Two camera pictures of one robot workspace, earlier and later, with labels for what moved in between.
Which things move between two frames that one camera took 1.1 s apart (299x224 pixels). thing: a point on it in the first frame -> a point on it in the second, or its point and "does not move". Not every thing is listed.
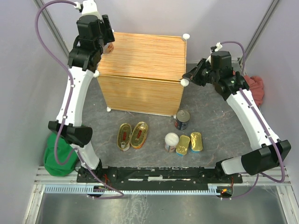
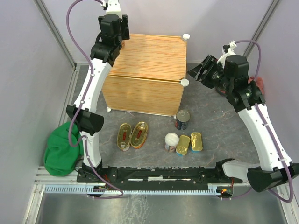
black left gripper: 105,26 -> 124,27
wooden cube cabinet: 145,73 does not move
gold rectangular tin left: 182,146 does not move
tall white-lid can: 171,140 does not move
